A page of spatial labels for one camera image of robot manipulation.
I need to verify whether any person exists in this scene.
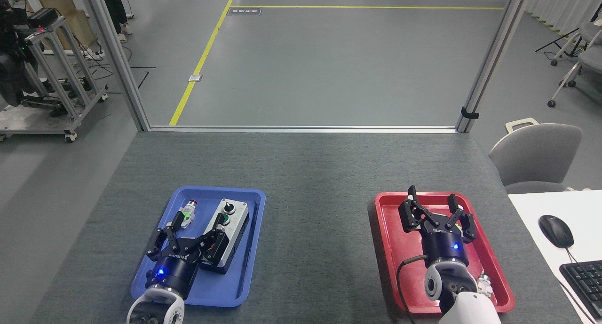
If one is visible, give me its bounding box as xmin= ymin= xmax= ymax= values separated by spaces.
xmin=98 ymin=0 xmax=134 ymax=44

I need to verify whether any white desk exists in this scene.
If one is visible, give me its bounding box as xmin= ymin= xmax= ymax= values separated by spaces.
xmin=507 ymin=189 xmax=602 ymax=324

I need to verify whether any grey chair with white legs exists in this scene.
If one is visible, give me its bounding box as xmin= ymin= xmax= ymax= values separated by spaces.
xmin=547 ymin=21 xmax=602 ymax=108

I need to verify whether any black keyboard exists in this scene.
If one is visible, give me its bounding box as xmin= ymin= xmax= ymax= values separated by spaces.
xmin=559 ymin=261 xmax=602 ymax=321

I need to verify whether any silver aluminium rail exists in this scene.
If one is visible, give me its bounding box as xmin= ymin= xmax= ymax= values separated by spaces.
xmin=150 ymin=125 xmax=459 ymax=134

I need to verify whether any push button with green label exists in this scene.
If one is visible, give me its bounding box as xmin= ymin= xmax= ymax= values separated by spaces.
xmin=173 ymin=199 xmax=198 ymax=229

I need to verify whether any aluminium frame cart on wheels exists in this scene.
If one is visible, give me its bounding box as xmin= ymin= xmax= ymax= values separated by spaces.
xmin=0 ymin=16 xmax=109 ymax=143

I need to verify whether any blue plastic tray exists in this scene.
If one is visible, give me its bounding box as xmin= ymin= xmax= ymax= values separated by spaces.
xmin=130 ymin=186 xmax=266 ymax=308

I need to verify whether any silver push button switch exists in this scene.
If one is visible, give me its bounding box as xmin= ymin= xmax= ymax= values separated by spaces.
xmin=476 ymin=270 xmax=495 ymax=299

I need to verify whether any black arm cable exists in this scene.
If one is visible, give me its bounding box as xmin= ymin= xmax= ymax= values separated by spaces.
xmin=396 ymin=254 xmax=428 ymax=324

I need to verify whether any white curtain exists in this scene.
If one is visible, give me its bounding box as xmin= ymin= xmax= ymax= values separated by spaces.
xmin=524 ymin=0 xmax=602 ymax=39

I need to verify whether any white handle behind chair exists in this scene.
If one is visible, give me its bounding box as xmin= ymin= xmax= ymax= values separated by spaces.
xmin=505 ymin=118 xmax=539 ymax=135

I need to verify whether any black computer mouse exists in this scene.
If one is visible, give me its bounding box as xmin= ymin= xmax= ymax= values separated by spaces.
xmin=538 ymin=214 xmax=575 ymax=249

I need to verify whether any grey office chair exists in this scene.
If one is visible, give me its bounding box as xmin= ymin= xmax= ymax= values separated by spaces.
xmin=488 ymin=123 xmax=584 ymax=194

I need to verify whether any black machine on cart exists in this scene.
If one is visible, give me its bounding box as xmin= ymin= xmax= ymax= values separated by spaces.
xmin=0 ymin=0 xmax=45 ymax=107

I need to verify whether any red plastic tray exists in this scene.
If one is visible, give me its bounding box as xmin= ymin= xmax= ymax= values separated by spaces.
xmin=374 ymin=191 xmax=515 ymax=314

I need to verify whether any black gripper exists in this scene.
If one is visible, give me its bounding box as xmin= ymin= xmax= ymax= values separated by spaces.
xmin=145 ymin=215 xmax=229 ymax=300
xmin=398 ymin=185 xmax=477 ymax=269

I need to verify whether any cardboard box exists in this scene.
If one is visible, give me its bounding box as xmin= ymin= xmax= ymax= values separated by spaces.
xmin=27 ymin=0 xmax=97 ymax=52

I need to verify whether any silver aluminium post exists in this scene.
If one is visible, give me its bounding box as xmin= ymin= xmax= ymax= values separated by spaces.
xmin=456 ymin=0 xmax=532 ymax=133
xmin=84 ymin=0 xmax=151 ymax=132

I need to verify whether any grey three-button control box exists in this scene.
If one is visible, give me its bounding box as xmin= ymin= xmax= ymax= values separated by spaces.
xmin=200 ymin=198 xmax=250 ymax=275

